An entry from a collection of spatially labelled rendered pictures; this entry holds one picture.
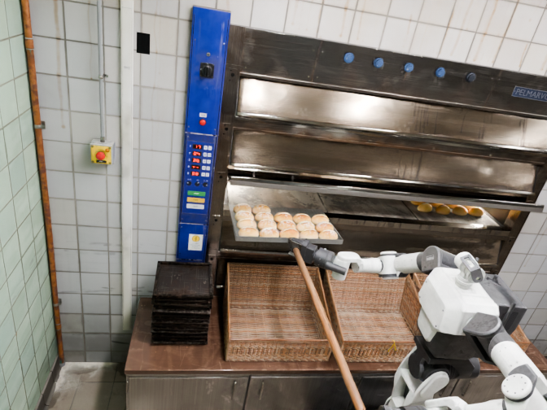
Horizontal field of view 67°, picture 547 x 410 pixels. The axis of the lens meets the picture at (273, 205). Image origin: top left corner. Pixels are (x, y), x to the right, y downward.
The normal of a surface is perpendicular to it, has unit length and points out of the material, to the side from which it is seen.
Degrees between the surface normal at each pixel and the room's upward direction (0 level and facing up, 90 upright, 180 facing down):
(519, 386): 50
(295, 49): 90
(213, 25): 90
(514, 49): 90
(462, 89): 90
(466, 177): 70
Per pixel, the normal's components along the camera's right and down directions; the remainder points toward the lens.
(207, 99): 0.14, 0.48
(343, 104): 0.18, 0.15
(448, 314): -0.65, 0.17
